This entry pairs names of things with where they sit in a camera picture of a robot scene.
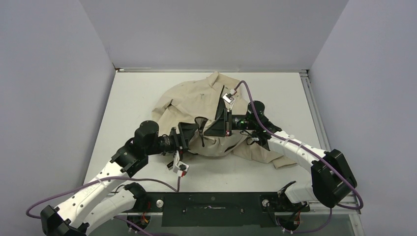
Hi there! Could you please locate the aluminium frame rail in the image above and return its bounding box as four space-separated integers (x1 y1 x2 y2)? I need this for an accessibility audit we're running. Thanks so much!
300 70 364 211

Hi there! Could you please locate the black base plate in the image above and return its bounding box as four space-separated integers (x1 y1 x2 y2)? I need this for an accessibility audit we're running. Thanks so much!
127 192 310 227

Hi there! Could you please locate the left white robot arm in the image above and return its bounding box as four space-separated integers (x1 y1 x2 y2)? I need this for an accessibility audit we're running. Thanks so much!
40 120 199 236

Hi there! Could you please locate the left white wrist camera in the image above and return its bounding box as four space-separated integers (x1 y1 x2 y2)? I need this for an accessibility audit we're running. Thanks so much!
172 151 189 177

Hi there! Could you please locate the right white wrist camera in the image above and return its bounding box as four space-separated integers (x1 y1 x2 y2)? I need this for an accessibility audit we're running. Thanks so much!
222 93 235 105

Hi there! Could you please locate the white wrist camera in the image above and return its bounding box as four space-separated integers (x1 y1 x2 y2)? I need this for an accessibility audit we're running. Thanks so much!
172 151 189 177
222 93 235 105

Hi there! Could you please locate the beige zip jacket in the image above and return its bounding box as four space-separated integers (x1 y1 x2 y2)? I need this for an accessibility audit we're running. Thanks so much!
151 72 295 169

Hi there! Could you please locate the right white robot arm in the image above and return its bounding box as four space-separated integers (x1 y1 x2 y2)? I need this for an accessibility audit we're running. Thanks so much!
204 101 363 210

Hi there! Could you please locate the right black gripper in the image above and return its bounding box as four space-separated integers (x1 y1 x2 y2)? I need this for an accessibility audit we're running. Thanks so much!
204 108 257 136

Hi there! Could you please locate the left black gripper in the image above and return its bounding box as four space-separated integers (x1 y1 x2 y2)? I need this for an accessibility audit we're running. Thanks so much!
145 123 198 160

